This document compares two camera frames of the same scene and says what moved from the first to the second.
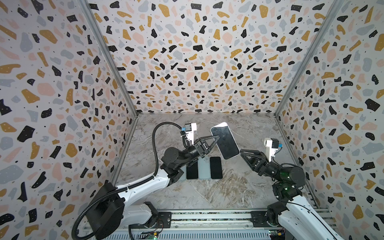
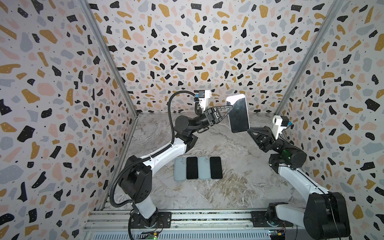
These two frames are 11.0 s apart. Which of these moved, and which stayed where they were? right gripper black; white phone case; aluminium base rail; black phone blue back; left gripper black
Moved: white phone case; left gripper black; right gripper black
Stayed: black phone blue back; aluminium base rail
